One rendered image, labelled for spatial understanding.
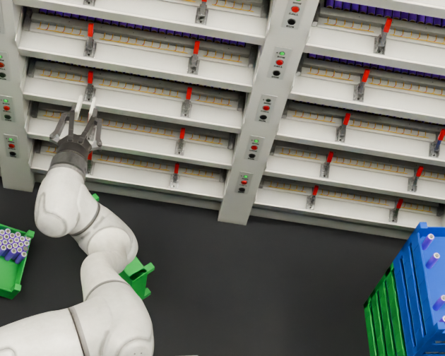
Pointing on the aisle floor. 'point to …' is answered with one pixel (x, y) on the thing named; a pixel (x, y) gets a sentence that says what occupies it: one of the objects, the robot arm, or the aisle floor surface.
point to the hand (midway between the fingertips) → (85, 108)
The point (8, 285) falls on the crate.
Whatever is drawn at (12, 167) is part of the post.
